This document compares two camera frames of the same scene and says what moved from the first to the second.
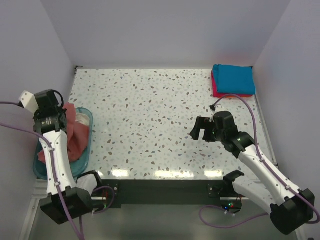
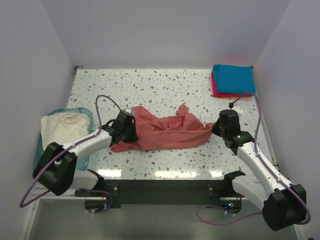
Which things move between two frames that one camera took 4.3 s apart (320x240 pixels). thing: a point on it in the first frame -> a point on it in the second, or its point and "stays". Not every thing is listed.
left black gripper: [61, 110] -> [130, 131]
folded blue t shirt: [234, 79] stays
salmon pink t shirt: [78, 135] -> [158, 128]
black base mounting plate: [114, 193] stays
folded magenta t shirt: [215, 93] stays
